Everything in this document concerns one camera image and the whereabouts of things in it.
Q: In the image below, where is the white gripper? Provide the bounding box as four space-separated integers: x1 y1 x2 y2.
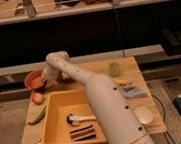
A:
41 65 65 87

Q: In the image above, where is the orange plastic bowl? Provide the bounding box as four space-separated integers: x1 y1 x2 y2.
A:
24 70 45 91

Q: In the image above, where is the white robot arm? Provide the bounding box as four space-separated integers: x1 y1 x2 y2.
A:
42 51 156 144

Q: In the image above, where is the yellow plastic tray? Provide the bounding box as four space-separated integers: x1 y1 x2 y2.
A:
41 89 107 144

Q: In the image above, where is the orange peach fruit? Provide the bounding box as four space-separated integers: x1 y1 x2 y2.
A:
31 92 44 104

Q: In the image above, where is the green plastic cup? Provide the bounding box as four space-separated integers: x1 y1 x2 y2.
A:
108 62 120 77

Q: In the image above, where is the striped brown sponge block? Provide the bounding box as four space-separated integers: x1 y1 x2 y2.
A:
69 125 96 142

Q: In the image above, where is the yellow banana toy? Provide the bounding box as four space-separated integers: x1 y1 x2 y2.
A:
114 79 132 86

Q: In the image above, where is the wooden table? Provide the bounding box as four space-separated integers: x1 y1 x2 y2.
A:
21 57 167 144

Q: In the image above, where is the blue grey cloth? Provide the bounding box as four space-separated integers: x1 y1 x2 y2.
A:
120 85 148 99

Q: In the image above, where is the white bowl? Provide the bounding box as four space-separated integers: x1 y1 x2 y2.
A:
134 106 153 125

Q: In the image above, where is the white handled black brush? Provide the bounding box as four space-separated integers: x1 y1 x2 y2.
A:
66 114 96 126

